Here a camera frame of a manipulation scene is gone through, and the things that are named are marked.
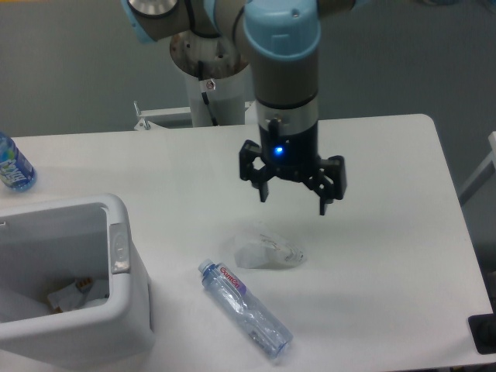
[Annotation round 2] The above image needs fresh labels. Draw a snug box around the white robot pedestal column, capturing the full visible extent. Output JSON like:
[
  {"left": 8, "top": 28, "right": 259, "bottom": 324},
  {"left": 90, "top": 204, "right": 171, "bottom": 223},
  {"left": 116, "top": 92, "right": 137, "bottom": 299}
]
[{"left": 170, "top": 31, "right": 249, "bottom": 127}]

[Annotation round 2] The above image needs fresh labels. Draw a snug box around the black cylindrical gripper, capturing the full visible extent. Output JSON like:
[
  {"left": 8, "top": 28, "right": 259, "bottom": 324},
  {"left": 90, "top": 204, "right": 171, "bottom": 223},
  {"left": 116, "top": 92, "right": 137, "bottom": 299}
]
[{"left": 239, "top": 122, "right": 346, "bottom": 215}]

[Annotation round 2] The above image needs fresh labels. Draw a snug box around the white frame at right edge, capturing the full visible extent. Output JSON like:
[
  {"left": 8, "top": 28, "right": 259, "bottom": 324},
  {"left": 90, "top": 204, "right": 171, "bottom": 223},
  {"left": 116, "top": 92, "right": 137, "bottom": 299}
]
[{"left": 458, "top": 132, "right": 495, "bottom": 206}]

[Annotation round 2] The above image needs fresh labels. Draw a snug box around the white plastic trash can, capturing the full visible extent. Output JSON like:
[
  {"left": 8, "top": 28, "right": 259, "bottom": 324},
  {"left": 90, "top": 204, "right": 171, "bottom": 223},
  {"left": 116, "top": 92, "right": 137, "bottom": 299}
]
[{"left": 1, "top": 194, "right": 155, "bottom": 368}]

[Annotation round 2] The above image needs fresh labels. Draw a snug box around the clear plastic bottle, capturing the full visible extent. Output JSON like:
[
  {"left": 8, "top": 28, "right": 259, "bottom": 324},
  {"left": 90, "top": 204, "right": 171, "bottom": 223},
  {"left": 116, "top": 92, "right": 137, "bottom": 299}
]
[{"left": 198, "top": 259, "right": 293, "bottom": 360}]

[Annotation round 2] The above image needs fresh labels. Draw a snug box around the blue labelled water bottle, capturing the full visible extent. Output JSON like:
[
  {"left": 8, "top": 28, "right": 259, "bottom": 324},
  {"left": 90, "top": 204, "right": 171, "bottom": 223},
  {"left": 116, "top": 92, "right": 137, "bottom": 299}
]
[{"left": 1, "top": 133, "right": 36, "bottom": 192}]

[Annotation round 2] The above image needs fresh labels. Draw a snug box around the black device at table edge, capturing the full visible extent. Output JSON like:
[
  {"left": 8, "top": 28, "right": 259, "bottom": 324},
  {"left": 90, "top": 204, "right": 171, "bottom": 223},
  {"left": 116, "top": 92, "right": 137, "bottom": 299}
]
[{"left": 468, "top": 313, "right": 495, "bottom": 355}]

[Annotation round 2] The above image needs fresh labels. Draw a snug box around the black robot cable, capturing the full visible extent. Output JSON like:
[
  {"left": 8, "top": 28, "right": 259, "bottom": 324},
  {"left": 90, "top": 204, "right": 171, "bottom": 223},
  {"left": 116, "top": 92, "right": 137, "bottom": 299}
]
[{"left": 197, "top": 60, "right": 219, "bottom": 127}]

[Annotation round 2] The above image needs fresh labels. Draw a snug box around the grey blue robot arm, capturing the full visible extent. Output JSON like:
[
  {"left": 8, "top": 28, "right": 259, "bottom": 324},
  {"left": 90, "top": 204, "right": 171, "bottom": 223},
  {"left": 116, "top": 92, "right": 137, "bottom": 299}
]
[{"left": 122, "top": 1, "right": 356, "bottom": 208}]

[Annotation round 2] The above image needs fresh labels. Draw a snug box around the white metal bracket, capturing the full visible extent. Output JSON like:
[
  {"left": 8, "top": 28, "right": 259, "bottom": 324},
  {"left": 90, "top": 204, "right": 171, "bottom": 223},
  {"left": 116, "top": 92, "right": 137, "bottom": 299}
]
[{"left": 133, "top": 101, "right": 192, "bottom": 131}]

